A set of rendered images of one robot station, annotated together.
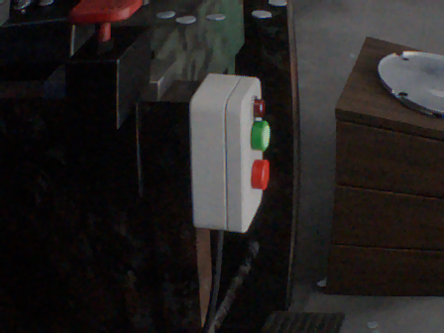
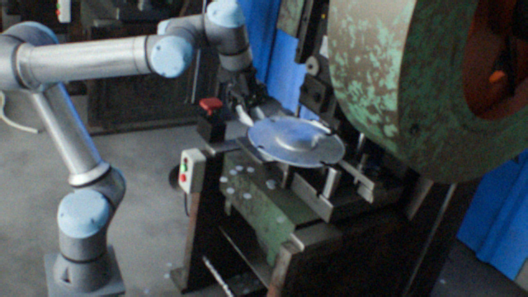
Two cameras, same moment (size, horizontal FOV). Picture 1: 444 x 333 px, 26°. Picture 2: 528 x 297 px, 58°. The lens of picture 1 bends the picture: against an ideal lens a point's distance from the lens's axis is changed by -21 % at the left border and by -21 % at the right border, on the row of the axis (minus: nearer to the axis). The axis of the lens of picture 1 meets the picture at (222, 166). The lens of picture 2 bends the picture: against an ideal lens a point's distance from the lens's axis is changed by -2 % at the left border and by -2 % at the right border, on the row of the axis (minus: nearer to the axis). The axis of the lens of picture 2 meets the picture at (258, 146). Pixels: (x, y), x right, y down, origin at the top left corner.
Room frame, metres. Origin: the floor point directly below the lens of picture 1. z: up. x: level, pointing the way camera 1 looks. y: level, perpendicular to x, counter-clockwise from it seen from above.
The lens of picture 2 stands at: (1.96, -0.96, 1.45)
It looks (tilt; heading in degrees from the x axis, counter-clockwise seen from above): 29 degrees down; 126
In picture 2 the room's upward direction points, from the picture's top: 12 degrees clockwise
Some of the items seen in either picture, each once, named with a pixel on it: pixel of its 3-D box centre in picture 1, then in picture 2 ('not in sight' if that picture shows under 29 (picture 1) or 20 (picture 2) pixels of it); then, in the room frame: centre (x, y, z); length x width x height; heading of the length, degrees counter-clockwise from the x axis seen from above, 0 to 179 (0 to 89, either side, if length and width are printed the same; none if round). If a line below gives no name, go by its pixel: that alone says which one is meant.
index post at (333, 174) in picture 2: not in sight; (332, 181); (1.46, 0.08, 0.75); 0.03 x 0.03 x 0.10; 75
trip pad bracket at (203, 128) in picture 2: (107, 121); (209, 141); (0.96, 0.11, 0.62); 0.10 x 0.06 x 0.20; 165
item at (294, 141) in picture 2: not in sight; (296, 139); (1.29, 0.13, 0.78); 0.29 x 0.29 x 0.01
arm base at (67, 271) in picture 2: not in sight; (83, 258); (1.10, -0.46, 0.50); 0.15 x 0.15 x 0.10
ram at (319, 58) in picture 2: not in sight; (339, 58); (1.31, 0.21, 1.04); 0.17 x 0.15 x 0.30; 75
